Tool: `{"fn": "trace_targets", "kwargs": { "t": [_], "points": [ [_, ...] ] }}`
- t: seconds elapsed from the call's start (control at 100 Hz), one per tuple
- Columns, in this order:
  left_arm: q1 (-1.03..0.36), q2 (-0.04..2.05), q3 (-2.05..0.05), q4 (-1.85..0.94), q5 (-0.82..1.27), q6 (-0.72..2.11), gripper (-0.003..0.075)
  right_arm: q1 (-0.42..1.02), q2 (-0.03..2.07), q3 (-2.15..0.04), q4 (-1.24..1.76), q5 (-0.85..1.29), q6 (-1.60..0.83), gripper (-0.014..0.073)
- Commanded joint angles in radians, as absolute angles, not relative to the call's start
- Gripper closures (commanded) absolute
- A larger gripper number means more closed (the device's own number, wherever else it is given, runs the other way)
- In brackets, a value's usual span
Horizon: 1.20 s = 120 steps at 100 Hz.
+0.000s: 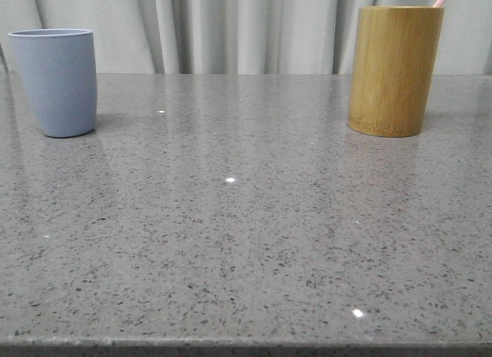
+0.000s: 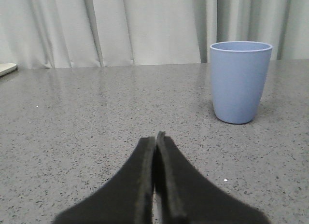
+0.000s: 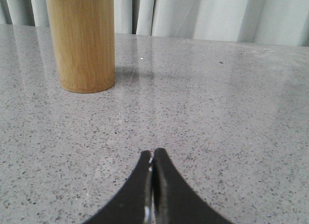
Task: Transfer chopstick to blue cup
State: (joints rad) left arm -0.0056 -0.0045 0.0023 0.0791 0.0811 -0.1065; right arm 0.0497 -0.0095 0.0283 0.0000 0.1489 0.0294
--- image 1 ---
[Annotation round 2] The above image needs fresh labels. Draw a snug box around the blue plastic cup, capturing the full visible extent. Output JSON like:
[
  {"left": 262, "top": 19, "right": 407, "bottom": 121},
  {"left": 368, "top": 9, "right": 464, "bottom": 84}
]
[{"left": 8, "top": 28, "right": 98, "bottom": 138}]

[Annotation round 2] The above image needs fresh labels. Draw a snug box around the bamboo wooden cup holder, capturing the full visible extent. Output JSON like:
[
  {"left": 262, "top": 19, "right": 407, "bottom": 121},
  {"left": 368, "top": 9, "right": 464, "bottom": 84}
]
[{"left": 347, "top": 6, "right": 444, "bottom": 138}]

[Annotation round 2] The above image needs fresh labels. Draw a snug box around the grey pleated curtain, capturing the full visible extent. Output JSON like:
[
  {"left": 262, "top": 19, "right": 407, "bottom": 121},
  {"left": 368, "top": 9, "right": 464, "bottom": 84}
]
[{"left": 0, "top": 0, "right": 492, "bottom": 75}]

